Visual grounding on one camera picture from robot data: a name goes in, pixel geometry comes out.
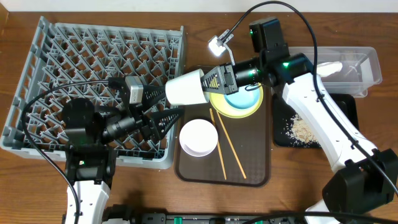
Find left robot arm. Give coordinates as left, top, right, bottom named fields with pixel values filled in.
left=62, top=76, right=184, bottom=223

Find black rectangular tray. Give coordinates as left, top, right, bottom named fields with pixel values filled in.
left=272, top=93, right=359, bottom=148

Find brown serving tray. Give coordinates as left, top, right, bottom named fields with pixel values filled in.
left=175, top=88, right=272, bottom=187

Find white cup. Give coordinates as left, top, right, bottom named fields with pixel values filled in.
left=165, top=69, right=209, bottom=106

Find rice and food scraps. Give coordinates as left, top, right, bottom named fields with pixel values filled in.
left=285, top=114, right=319, bottom=147

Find bamboo chopstick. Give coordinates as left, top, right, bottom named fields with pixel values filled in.
left=216, top=111, right=247, bottom=179
left=209, top=108, right=227, bottom=180

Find right bamboo chopstick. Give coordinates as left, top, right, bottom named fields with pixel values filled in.
left=216, top=111, right=247, bottom=179

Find grey plastic dishwasher rack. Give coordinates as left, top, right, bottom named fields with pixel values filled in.
left=1, top=17, right=186, bottom=169

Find yellow round plate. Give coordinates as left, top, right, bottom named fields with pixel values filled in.
left=209, top=86, right=264, bottom=118

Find clear plastic waste bin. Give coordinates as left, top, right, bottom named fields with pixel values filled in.
left=287, top=46, right=383, bottom=98

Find pink white bowl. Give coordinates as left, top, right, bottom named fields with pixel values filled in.
left=179, top=119, right=218, bottom=157

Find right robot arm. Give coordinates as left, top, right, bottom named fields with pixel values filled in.
left=201, top=17, right=397, bottom=223

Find light blue bowl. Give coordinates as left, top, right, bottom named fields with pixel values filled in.
left=224, top=86, right=260, bottom=110

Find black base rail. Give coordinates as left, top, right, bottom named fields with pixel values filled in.
left=100, top=205, right=307, bottom=224

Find left bamboo chopstick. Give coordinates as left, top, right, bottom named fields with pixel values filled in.
left=209, top=108, right=227, bottom=180

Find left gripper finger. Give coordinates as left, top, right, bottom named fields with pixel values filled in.
left=149, top=108, right=184, bottom=141
left=142, top=85, right=166, bottom=105

